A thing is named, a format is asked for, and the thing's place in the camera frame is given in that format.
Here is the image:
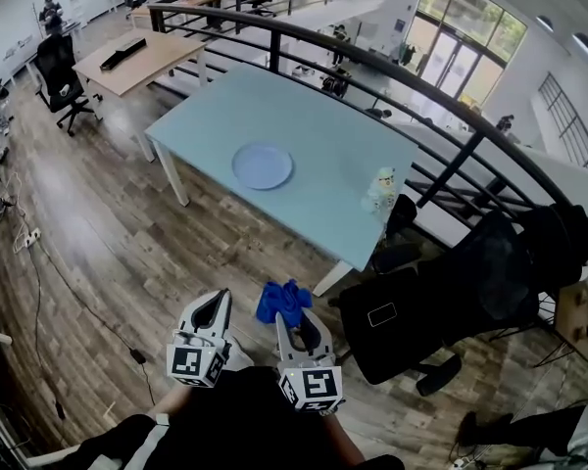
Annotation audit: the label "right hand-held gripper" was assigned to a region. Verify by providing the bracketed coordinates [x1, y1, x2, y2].
[275, 308, 346, 414]

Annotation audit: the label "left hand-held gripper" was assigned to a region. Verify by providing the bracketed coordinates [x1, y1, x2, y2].
[165, 289, 233, 389]

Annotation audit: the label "blue cloth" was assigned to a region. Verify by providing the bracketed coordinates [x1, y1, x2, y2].
[256, 279, 314, 330]

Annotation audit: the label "big light blue plate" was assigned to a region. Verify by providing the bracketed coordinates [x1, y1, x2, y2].
[231, 142, 294, 191]

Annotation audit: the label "person's right forearm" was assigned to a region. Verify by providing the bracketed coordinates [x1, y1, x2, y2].
[322, 408, 368, 467]

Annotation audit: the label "person's left forearm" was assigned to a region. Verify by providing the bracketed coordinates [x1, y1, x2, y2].
[149, 382, 197, 418]

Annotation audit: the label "white table leg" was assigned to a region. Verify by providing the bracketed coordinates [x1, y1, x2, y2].
[312, 259, 355, 298]

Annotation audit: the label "person's black clothing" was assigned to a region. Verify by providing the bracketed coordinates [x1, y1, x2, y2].
[77, 364, 406, 470]

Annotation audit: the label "wooden desk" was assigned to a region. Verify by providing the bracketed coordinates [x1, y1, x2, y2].
[72, 27, 210, 121]

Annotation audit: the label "black curved railing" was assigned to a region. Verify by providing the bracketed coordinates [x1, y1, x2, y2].
[148, 2, 588, 283]

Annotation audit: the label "long black bar device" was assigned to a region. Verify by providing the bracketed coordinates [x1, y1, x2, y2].
[99, 36, 147, 71]

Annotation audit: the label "glass entrance doors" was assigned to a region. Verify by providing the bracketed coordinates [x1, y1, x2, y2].
[406, 0, 528, 102]

